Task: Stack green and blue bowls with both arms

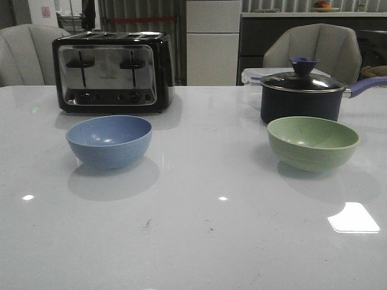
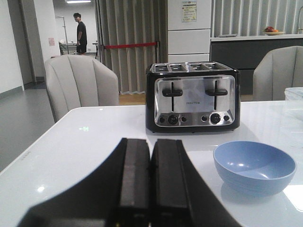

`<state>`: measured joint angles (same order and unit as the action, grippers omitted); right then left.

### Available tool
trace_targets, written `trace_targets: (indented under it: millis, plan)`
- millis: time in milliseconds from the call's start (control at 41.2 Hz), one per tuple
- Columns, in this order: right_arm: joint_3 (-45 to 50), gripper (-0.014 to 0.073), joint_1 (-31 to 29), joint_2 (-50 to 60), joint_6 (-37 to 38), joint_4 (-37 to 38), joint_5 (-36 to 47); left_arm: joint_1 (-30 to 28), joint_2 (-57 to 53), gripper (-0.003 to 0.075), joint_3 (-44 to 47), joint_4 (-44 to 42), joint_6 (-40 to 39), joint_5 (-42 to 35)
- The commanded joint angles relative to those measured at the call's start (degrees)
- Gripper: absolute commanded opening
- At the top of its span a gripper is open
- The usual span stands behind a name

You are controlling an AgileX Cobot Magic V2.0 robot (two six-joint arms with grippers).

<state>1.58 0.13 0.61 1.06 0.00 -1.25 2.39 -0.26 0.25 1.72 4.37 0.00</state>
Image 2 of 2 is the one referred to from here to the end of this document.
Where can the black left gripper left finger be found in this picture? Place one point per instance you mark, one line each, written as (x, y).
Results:
(115, 194)

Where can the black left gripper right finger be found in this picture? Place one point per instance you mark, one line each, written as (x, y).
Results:
(179, 195)

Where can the blue plastic bowl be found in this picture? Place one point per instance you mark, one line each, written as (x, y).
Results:
(254, 168)

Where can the black chrome four-slot toaster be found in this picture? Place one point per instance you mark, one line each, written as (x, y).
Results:
(192, 97)

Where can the beige chair on left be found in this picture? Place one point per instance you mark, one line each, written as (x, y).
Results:
(74, 81)

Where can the beige chair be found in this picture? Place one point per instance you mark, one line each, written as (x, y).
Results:
(280, 69)
(74, 81)

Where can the red barrier belt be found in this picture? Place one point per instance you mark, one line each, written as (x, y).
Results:
(121, 46)

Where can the clear plastic food container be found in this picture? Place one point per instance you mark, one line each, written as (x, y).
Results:
(294, 95)

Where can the dark kitchen counter cabinet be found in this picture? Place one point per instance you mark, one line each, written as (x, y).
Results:
(246, 52)

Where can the beige chair on right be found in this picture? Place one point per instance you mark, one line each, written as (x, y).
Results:
(280, 69)

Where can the person in black clothes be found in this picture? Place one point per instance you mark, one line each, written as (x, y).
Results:
(81, 35)

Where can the grey folding curtain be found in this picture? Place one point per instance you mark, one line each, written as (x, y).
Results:
(132, 22)

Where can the white refrigerator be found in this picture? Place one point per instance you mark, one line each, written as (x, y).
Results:
(189, 42)

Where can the fruit bowl on counter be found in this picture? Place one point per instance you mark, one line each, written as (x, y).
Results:
(269, 30)

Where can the poster on refrigerator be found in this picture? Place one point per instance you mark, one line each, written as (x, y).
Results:
(189, 11)

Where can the pink wall sign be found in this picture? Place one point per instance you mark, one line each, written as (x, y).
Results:
(51, 41)

